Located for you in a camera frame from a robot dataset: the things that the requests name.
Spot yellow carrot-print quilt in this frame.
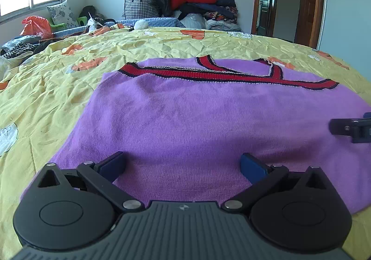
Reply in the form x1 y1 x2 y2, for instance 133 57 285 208
1 27 370 259

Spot black white striped garment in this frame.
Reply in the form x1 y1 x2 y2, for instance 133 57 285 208
1 35 41 59

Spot white plush ball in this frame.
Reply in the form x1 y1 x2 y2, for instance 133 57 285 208
133 19 149 30

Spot checkered houndstooth bag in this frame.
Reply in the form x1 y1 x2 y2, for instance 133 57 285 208
121 0 160 20

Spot blue quilted bedding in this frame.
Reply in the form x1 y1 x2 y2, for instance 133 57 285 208
54 17 185 38

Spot wooden door frame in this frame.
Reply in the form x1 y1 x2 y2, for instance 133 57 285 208
250 0 327 49

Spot purple sweater with red trim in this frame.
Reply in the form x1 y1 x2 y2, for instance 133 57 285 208
21 54 371 215

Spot floral cushion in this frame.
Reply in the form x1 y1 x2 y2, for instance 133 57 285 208
47 0 79 29

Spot green plastic chair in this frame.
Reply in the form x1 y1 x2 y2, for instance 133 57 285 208
48 17 87 32

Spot orange plastic bag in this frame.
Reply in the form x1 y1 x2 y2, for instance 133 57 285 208
20 15 54 39

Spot white wardrobe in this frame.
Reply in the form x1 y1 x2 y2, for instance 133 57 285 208
318 0 370 80

